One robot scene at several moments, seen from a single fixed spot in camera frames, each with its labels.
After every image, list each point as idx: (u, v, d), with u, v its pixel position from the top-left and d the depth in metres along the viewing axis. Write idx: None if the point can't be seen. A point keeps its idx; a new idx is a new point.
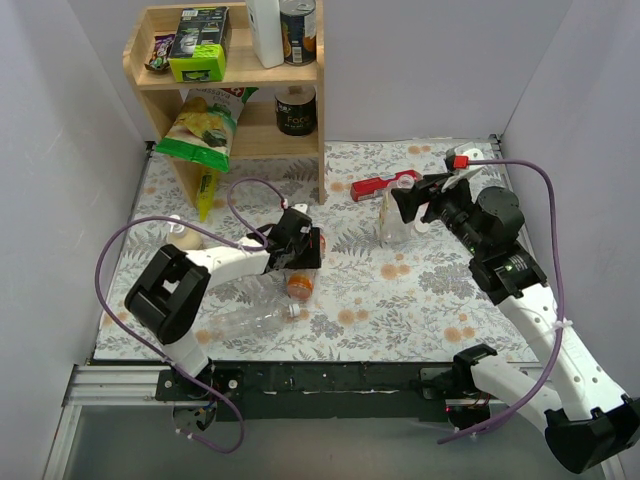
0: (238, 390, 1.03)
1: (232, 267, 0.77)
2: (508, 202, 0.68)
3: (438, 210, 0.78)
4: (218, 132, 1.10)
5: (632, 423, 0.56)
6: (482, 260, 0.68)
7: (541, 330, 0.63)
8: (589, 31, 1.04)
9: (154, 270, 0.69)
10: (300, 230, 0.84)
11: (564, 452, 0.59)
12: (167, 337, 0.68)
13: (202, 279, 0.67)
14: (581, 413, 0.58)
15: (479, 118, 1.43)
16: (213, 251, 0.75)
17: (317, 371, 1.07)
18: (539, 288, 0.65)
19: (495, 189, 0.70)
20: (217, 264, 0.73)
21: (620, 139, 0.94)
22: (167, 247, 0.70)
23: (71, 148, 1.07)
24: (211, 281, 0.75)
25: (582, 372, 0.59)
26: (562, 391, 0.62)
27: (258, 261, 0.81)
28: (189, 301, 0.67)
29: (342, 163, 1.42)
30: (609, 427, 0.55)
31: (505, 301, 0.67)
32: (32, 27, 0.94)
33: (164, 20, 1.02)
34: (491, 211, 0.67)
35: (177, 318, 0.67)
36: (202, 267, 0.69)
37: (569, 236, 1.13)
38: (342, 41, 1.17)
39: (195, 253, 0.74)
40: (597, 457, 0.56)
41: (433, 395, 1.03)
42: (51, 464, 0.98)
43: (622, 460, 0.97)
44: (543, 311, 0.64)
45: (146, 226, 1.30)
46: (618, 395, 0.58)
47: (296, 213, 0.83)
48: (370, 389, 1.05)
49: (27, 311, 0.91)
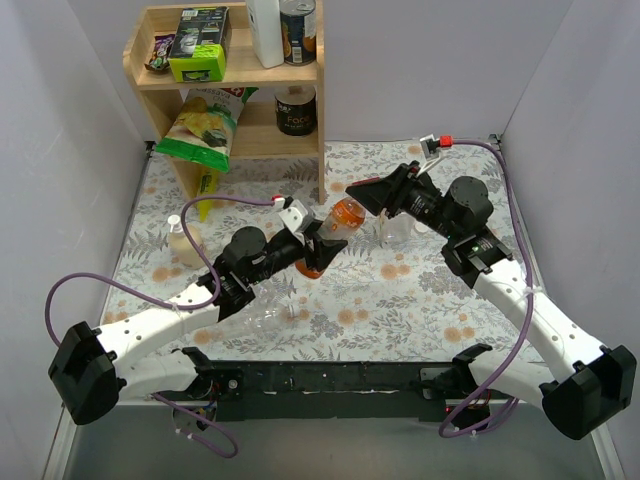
0: (238, 390, 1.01)
1: (163, 333, 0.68)
2: (478, 191, 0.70)
3: (407, 203, 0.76)
4: (218, 132, 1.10)
5: (617, 371, 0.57)
6: (453, 246, 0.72)
7: (514, 297, 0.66)
8: (589, 30, 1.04)
9: (64, 354, 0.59)
10: (253, 261, 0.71)
11: (561, 418, 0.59)
12: (88, 417, 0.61)
13: (111, 369, 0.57)
14: (565, 370, 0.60)
15: (479, 118, 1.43)
16: (135, 323, 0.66)
17: (317, 371, 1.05)
18: (506, 263, 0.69)
19: (465, 179, 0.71)
20: (135, 342, 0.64)
21: (620, 138, 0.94)
22: (78, 326, 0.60)
23: (72, 148, 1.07)
24: (141, 353, 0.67)
25: (558, 331, 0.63)
26: (547, 356, 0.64)
27: (207, 315, 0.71)
28: (99, 391, 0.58)
29: (342, 163, 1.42)
30: (592, 377, 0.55)
31: (478, 279, 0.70)
32: (32, 27, 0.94)
33: (164, 20, 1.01)
34: (462, 202, 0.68)
35: (90, 405, 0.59)
36: (110, 353, 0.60)
37: (569, 237, 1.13)
38: (343, 41, 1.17)
39: (111, 327, 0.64)
40: (593, 414, 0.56)
41: (432, 396, 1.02)
42: (52, 463, 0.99)
43: (622, 460, 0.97)
44: (513, 281, 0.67)
45: (146, 226, 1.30)
46: (598, 347, 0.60)
47: (236, 256, 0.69)
48: (370, 389, 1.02)
49: (27, 311, 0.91)
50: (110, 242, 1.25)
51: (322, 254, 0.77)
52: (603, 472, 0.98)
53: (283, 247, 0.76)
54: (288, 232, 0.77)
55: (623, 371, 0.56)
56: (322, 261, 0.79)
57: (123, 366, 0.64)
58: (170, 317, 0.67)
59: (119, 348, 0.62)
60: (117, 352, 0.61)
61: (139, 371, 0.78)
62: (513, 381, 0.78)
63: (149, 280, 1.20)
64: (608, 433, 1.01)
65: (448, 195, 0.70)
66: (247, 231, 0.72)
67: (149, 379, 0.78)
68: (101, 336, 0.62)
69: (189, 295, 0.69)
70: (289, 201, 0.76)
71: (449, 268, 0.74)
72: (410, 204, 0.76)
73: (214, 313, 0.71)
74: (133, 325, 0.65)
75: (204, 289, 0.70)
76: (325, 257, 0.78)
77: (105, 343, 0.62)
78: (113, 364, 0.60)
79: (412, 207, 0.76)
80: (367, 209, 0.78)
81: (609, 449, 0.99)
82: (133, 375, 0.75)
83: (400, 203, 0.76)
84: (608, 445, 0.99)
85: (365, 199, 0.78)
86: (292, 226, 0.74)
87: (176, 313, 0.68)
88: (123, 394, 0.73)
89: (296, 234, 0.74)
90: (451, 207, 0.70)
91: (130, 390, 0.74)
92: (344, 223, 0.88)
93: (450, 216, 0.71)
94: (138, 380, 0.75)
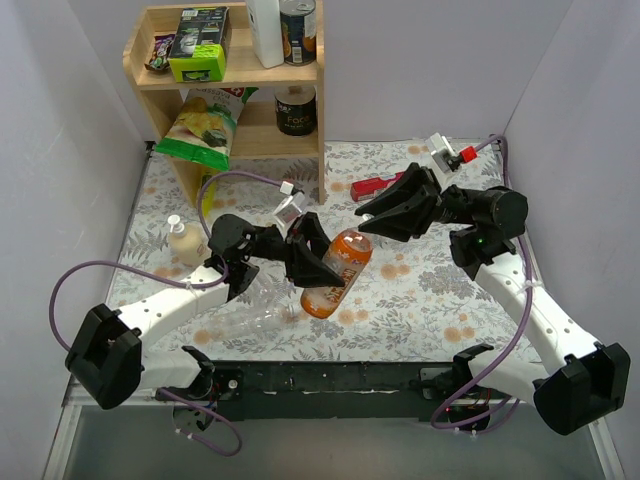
0: (238, 390, 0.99)
1: (179, 313, 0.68)
2: (520, 209, 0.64)
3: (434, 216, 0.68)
4: (218, 132, 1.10)
5: (609, 366, 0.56)
6: (466, 245, 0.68)
7: (512, 290, 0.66)
8: (589, 31, 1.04)
9: (85, 338, 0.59)
10: (241, 247, 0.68)
11: (549, 409, 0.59)
12: (113, 402, 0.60)
13: (137, 344, 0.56)
14: (556, 361, 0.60)
15: (479, 118, 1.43)
16: (154, 301, 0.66)
17: (317, 372, 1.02)
18: (509, 256, 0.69)
19: (513, 193, 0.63)
20: (157, 319, 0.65)
21: (619, 139, 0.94)
22: (97, 309, 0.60)
23: (72, 147, 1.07)
24: (159, 333, 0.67)
25: (553, 324, 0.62)
26: (540, 349, 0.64)
27: (218, 294, 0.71)
28: (128, 365, 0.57)
29: (342, 163, 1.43)
30: (583, 371, 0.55)
31: (479, 271, 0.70)
32: (33, 27, 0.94)
33: (164, 20, 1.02)
34: (498, 219, 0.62)
35: (115, 384, 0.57)
36: (135, 330, 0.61)
37: (569, 237, 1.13)
38: (343, 42, 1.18)
39: (130, 307, 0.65)
40: (581, 408, 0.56)
41: (432, 396, 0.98)
42: (52, 463, 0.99)
43: (622, 460, 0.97)
44: (513, 274, 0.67)
45: (146, 226, 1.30)
46: (591, 343, 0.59)
47: (220, 249, 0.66)
48: (370, 389, 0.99)
49: (27, 310, 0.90)
50: (110, 242, 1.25)
51: (298, 263, 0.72)
52: (603, 472, 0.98)
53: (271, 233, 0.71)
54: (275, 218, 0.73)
55: (616, 366, 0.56)
56: (298, 268, 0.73)
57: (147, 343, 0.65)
58: (184, 297, 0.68)
59: (142, 325, 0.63)
60: (141, 329, 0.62)
61: (153, 359, 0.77)
62: (507, 374, 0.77)
63: (149, 279, 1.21)
64: (608, 433, 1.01)
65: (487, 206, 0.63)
66: (224, 220, 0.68)
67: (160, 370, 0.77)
68: (122, 315, 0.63)
69: (200, 275, 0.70)
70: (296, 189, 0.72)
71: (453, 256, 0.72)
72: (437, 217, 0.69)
73: (224, 292, 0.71)
74: (152, 303, 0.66)
75: (212, 271, 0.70)
76: (301, 268, 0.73)
77: (127, 320, 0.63)
78: (139, 340, 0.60)
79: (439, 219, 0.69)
80: (394, 236, 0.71)
81: (609, 450, 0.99)
82: (150, 362, 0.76)
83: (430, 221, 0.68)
84: (608, 446, 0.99)
85: (382, 227, 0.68)
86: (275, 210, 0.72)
87: (190, 292, 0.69)
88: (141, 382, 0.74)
89: (275, 218, 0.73)
90: (484, 216, 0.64)
91: (145, 378, 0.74)
92: (336, 253, 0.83)
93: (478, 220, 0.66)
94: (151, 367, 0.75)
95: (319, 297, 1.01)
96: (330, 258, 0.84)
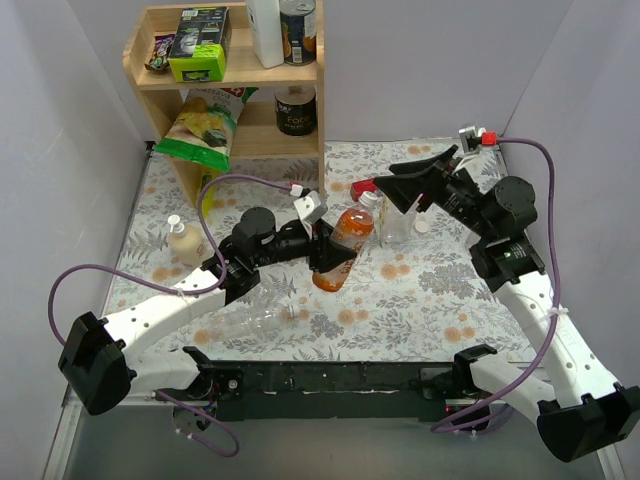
0: (238, 390, 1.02)
1: (171, 320, 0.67)
2: (525, 196, 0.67)
3: (442, 198, 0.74)
4: (218, 132, 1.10)
5: (623, 412, 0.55)
6: (484, 247, 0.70)
7: (536, 315, 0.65)
8: (589, 31, 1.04)
9: (72, 346, 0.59)
10: (261, 242, 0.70)
11: (554, 436, 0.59)
12: (103, 407, 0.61)
13: (120, 358, 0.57)
14: (572, 399, 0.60)
15: (479, 118, 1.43)
16: (142, 310, 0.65)
17: (317, 371, 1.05)
18: (537, 275, 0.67)
19: (513, 180, 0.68)
20: (143, 330, 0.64)
21: (619, 138, 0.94)
22: (85, 317, 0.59)
23: (72, 147, 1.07)
24: (149, 340, 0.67)
25: (574, 359, 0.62)
26: (556, 379, 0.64)
27: (213, 299, 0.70)
28: (114, 377, 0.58)
29: (342, 163, 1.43)
30: (599, 412, 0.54)
31: (501, 287, 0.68)
32: (33, 27, 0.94)
33: (164, 20, 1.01)
34: (505, 204, 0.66)
35: (103, 393, 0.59)
36: (118, 342, 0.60)
37: (568, 237, 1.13)
38: (343, 42, 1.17)
39: (117, 316, 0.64)
40: (589, 443, 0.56)
41: (432, 396, 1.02)
42: (52, 463, 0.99)
43: (623, 461, 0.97)
44: (539, 297, 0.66)
45: (146, 226, 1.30)
46: (610, 383, 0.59)
47: (246, 234, 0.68)
48: (370, 389, 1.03)
49: (27, 310, 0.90)
50: (110, 242, 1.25)
51: (325, 253, 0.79)
52: (603, 472, 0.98)
53: (290, 238, 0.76)
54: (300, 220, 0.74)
55: (632, 413, 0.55)
56: (325, 259, 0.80)
57: (134, 352, 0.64)
58: (175, 303, 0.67)
59: (128, 336, 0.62)
60: (125, 340, 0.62)
61: (147, 363, 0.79)
62: None
63: (148, 279, 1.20)
64: None
65: (491, 195, 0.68)
66: (255, 212, 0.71)
67: (155, 373, 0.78)
68: (108, 325, 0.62)
69: (194, 280, 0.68)
70: (306, 191, 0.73)
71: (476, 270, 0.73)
72: (445, 200, 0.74)
73: (220, 297, 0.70)
74: (140, 312, 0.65)
75: (209, 274, 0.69)
76: (328, 257, 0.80)
77: (113, 332, 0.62)
78: (123, 352, 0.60)
79: (447, 202, 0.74)
80: (395, 204, 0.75)
81: (610, 451, 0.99)
82: (142, 368, 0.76)
83: (435, 199, 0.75)
84: (609, 447, 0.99)
85: (394, 194, 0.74)
86: (302, 214, 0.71)
87: (182, 299, 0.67)
88: (134, 388, 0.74)
89: (304, 223, 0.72)
90: (493, 207, 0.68)
91: (140, 382, 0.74)
92: (349, 232, 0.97)
93: (489, 217, 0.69)
94: (146, 372, 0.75)
95: (335, 275, 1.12)
96: (344, 238, 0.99)
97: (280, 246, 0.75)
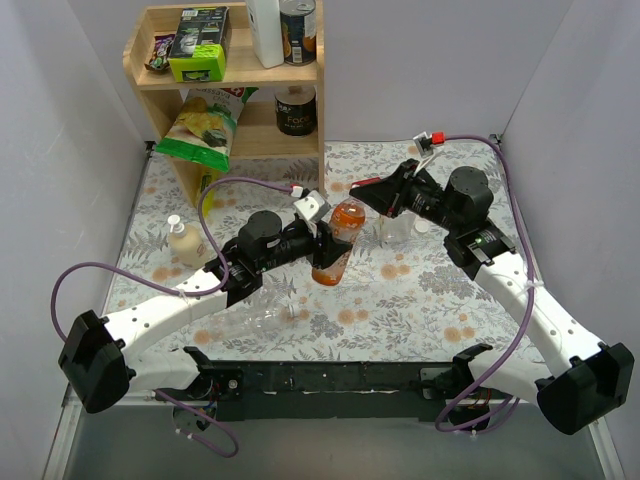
0: (238, 390, 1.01)
1: (171, 321, 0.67)
2: (478, 181, 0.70)
3: (409, 201, 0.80)
4: (218, 132, 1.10)
5: (613, 369, 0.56)
6: (455, 237, 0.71)
7: (514, 291, 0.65)
8: (589, 31, 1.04)
9: (73, 344, 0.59)
10: (267, 245, 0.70)
11: (555, 410, 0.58)
12: (101, 406, 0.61)
13: (119, 359, 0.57)
14: (560, 364, 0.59)
15: (479, 118, 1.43)
16: (143, 310, 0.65)
17: (317, 371, 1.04)
18: (509, 256, 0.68)
19: (465, 169, 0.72)
20: (143, 330, 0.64)
21: (620, 139, 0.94)
22: (85, 316, 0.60)
23: (72, 147, 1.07)
24: (148, 342, 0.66)
25: (557, 326, 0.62)
26: (544, 350, 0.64)
27: (214, 301, 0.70)
28: (112, 377, 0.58)
29: (342, 163, 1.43)
30: (588, 372, 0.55)
31: (478, 271, 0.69)
32: (33, 27, 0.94)
33: (164, 20, 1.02)
34: (462, 190, 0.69)
35: (101, 392, 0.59)
36: (118, 342, 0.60)
37: (568, 238, 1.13)
38: (344, 42, 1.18)
39: (118, 315, 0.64)
40: (588, 409, 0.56)
41: (432, 396, 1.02)
42: (51, 463, 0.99)
43: (623, 461, 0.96)
44: (514, 274, 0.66)
45: (146, 226, 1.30)
46: (595, 343, 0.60)
47: (253, 236, 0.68)
48: (370, 389, 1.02)
49: (26, 309, 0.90)
50: (110, 242, 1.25)
51: (329, 250, 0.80)
52: (603, 472, 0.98)
53: (292, 238, 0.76)
54: (303, 219, 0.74)
55: (621, 368, 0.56)
56: (328, 256, 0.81)
57: (133, 353, 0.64)
58: (176, 305, 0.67)
59: (128, 336, 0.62)
60: (125, 340, 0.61)
61: (147, 363, 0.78)
62: (509, 377, 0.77)
63: (148, 279, 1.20)
64: (608, 433, 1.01)
65: (448, 185, 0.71)
66: (263, 215, 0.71)
67: (156, 373, 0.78)
68: (108, 324, 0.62)
69: (196, 282, 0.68)
70: (307, 192, 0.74)
71: (452, 261, 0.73)
72: (411, 203, 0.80)
73: (221, 300, 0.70)
74: (141, 312, 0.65)
75: (210, 276, 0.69)
76: (332, 253, 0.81)
77: (113, 332, 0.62)
78: (122, 352, 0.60)
79: (413, 204, 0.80)
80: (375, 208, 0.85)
81: (609, 450, 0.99)
82: (141, 368, 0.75)
83: (402, 202, 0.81)
84: (608, 446, 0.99)
85: (372, 199, 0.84)
86: (307, 215, 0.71)
87: (183, 300, 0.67)
88: (132, 388, 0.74)
89: (309, 223, 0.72)
90: (452, 197, 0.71)
91: (138, 383, 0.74)
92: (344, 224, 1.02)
93: (452, 206, 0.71)
94: (146, 372, 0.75)
95: (334, 268, 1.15)
96: (340, 232, 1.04)
97: (285, 246, 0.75)
